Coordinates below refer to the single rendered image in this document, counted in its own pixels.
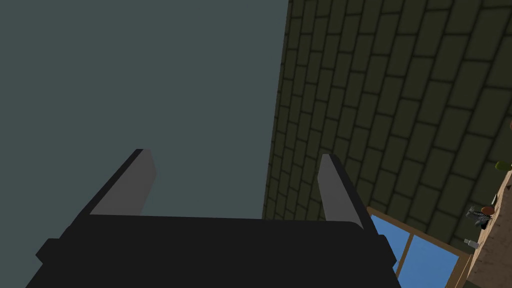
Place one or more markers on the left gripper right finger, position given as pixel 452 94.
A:
pixel 336 192

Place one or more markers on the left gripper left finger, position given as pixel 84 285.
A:
pixel 124 188

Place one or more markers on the wooden framed window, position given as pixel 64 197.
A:
pixel 428 256

